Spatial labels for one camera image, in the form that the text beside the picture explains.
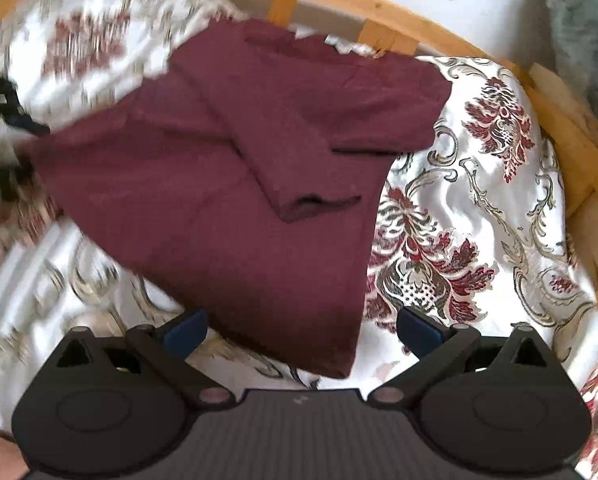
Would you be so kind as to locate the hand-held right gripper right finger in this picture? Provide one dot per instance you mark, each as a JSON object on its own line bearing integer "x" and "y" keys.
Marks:
{"x": 419, "y": 332}

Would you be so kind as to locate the maroon shirt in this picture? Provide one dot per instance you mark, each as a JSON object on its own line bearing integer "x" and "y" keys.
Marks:
{"x": 204, "y": 210}

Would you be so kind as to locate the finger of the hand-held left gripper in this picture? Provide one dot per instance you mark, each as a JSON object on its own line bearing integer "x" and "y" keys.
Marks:
{"x": 29, "y": 125}

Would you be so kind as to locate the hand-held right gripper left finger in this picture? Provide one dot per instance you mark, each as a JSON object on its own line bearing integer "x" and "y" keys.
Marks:
{"x": 185, "y": 332}

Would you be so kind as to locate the white floral bed sheet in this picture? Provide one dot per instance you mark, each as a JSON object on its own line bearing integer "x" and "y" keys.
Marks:
{"x": 479, "y": 200}

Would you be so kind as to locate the wooden bed frame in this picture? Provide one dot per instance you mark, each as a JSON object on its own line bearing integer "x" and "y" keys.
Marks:
{"x": 381, "y": 37}

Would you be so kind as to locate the clear plastic bag of clothes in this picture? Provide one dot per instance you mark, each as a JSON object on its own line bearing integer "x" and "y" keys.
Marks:
{"x": 584, "y": 25}

